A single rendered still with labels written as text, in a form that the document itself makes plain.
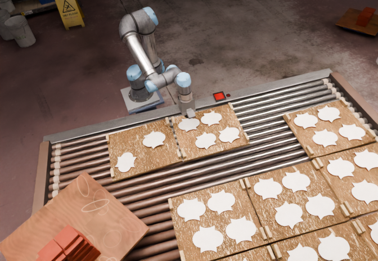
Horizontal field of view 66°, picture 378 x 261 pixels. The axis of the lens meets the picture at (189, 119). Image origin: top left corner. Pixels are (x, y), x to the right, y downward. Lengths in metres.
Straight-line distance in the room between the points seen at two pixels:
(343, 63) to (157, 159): 2.94
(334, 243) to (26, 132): 3.13
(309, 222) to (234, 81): 2.30
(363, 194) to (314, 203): 0.25
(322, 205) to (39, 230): 1.37
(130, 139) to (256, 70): 2.27
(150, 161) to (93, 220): 0.46
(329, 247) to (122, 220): 0.95
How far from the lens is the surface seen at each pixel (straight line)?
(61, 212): 1.62
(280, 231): 1.54
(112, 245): 1.46
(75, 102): 3.74
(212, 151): 1.73
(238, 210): 1.56
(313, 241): 1.56
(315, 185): 1.70
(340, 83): 2.25
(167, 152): 1.75
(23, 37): 5.04
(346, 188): 1.74
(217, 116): 1.89
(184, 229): 1.52
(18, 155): 3.51
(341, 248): 1.58
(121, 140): 1.88
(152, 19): 1.80
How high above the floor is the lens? 2.35
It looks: 48 degrees down
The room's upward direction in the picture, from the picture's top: 7 degrees counter-clockwise
